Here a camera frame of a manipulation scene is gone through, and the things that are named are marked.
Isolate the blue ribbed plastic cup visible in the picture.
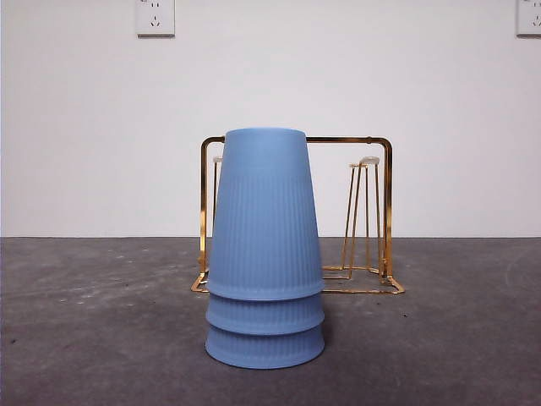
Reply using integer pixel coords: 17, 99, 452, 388
205, 291, 326, 335
205, 325, 326, 370
205, 129, 325, 302

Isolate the gold wire cup holder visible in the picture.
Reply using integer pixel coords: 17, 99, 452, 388
189, 134, 406, 295

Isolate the white wall socket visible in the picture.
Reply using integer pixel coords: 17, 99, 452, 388
135, 0, 176, 37
516, 0, 541, 37

